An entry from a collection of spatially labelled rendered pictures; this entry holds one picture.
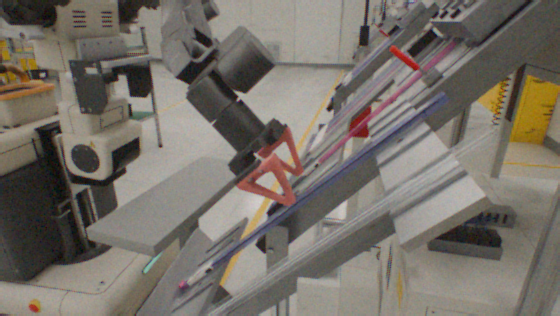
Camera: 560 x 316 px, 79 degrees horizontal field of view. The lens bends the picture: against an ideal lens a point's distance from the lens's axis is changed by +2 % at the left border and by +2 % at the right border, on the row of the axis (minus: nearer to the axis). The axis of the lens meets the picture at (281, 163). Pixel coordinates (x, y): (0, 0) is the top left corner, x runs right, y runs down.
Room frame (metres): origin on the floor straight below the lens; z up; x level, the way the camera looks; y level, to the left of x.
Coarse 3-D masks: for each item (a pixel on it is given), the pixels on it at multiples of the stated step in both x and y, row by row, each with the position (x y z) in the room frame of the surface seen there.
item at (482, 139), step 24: (480, 144) 0.26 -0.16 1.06; (432, 168) 0.26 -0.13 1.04; (384, 192) 0.28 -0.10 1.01; (408, 192) 0.26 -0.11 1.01; (360, 216) 0.27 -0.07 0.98; (312, 240) 0.29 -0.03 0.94; (336, 240) 0.27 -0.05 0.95; (288, 264) 0.28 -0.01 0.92; (240, 288) 0.30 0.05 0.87; (216, 312) 0.29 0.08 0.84
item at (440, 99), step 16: (416, 112) 0.40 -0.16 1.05; (400, 128) 0.40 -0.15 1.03; (352, 160) 0.41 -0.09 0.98; (336, 176) 0.41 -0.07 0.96; (304, 192) 0.43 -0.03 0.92; (320, 192) 0.42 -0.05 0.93; (288, 208) 0.42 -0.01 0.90; (272, 224) 0.43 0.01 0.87; (240, 240) 0.44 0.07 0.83; (224, 256) 0.44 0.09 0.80
